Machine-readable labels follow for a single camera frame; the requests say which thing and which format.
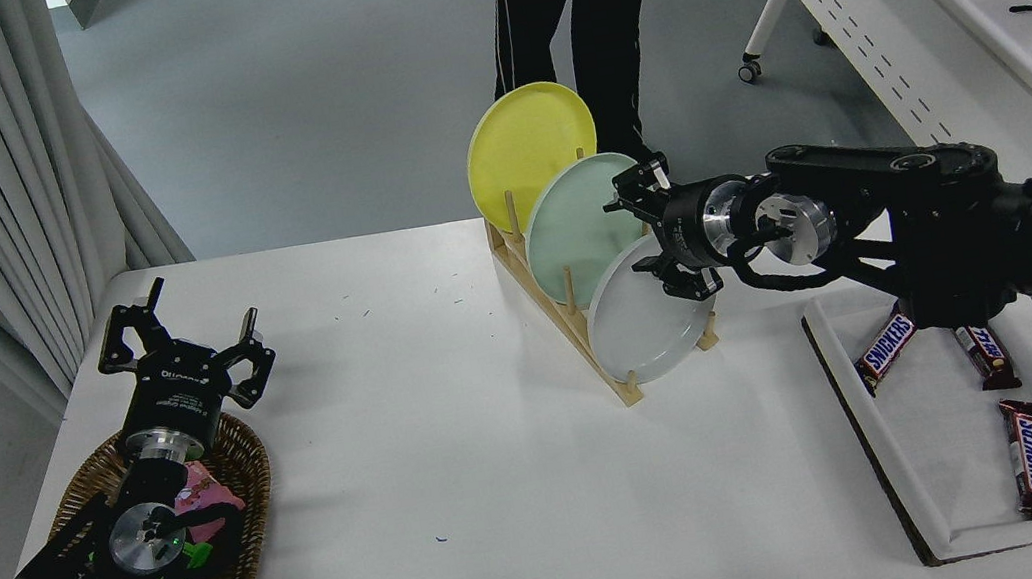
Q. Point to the pink snack packet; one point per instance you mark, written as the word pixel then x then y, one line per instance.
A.
pixel 207 494

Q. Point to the brown wicker basket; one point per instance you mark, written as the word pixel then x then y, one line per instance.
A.
pixel 242 570

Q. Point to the yellow plate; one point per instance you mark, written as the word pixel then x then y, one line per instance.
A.
pixel 521 147

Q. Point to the white rectangular tray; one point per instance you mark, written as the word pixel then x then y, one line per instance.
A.
pixel 943 452

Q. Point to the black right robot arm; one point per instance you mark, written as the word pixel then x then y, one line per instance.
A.
pixel 950 218

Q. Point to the bright green packet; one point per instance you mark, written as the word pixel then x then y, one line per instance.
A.
pixel 200 554

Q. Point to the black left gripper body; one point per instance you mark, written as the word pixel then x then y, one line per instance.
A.
pixel 177 393

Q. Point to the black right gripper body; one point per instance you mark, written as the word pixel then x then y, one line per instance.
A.
pixel 684 230

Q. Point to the person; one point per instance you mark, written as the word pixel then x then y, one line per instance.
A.
pixel 527 5

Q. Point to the mint green plate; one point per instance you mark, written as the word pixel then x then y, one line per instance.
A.
pixel 577 220

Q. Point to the white desk with perforated panel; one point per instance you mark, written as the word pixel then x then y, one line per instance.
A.
pixel 947 47

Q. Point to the wooden plate rack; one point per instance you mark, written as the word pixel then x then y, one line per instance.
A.
pixel 585 350

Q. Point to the pale grey plate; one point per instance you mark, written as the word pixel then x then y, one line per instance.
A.
pixel 644 337

